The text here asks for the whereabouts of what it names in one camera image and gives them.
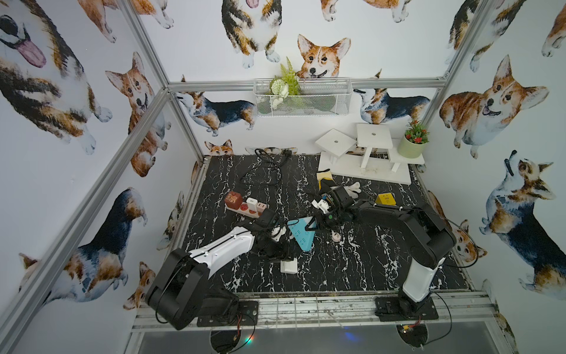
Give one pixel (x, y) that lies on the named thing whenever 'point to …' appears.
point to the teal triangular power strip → (304, 229)
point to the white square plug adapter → (289, 267)
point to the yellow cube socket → (385, 198)
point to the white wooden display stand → (371, 155)
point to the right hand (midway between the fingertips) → (307, 230)
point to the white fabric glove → (353, 189)
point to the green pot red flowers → (412, 142)
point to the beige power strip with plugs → (251, 207)
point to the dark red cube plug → (233, 200)
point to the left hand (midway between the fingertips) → (289, 253)
